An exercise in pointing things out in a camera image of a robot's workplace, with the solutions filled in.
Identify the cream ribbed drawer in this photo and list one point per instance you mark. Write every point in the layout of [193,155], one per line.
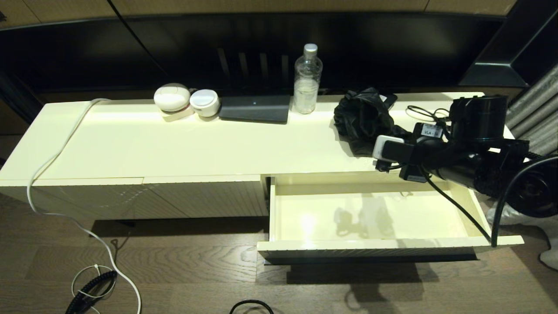
[370,218]

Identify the small black labelled device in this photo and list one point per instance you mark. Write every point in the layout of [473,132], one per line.
[390,101]

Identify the plain cream cabinet door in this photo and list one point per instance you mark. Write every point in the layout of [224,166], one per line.
[218,196]

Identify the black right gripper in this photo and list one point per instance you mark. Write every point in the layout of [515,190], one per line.
[425,152]

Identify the white round device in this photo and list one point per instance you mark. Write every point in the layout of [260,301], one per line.
[204,102]

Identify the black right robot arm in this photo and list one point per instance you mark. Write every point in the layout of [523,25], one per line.
[479,117]

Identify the cream low cabinet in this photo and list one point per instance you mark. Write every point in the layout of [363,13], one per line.
[218,148]

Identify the grey curtain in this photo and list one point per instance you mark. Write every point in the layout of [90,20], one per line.
[536,100]

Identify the beige device base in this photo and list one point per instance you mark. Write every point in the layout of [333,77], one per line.
[176,116]

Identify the clear plastic water bottle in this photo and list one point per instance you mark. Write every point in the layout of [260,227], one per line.
[306,87]

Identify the black wall shelf frame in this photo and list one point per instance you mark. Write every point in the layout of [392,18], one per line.
[492,72]

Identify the black flat set-top box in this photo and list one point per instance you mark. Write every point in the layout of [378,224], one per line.
[255,109]

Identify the black television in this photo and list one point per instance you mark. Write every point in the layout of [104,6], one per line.
[370,48]

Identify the black umbrella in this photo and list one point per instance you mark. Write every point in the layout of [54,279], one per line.
[362,122]

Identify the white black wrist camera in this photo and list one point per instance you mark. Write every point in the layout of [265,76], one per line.
[392,150]

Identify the scratched cream cabinet door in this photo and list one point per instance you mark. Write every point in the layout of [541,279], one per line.
[109,196]

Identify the white oval device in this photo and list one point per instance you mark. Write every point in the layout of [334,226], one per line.
[171,98]

